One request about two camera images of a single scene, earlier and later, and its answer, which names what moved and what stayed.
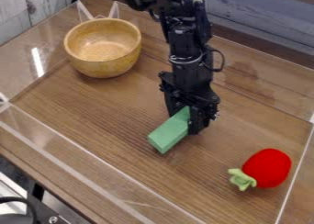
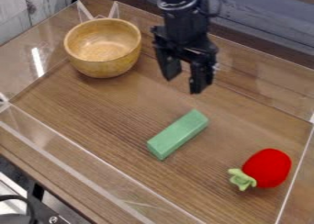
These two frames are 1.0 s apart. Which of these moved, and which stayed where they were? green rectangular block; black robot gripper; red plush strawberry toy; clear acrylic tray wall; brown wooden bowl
Moved: green rectangular block; black robot gripper
Stayed: red plush strawberry toy; clear acrylic tray wall; brown wooden bowl
